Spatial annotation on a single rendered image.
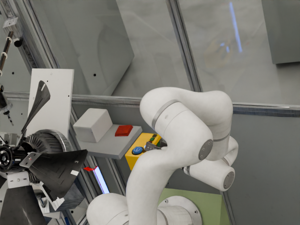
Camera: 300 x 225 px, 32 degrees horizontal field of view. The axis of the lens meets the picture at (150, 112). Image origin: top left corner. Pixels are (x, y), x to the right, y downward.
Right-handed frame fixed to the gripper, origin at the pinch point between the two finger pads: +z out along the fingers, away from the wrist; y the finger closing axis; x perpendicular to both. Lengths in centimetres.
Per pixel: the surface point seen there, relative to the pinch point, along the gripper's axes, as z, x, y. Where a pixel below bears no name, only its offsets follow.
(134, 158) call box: 24.8, -15.1, 22.0
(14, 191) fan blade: 58, -41, -9
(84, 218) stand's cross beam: 65, -65, 47
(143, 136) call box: 30.5, -7.3, 31.6
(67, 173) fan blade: 34.7, -24.2, -4.7
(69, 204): 42, -42, 9
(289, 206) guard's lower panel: -15, -30, 106
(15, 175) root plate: 61, -36, -8
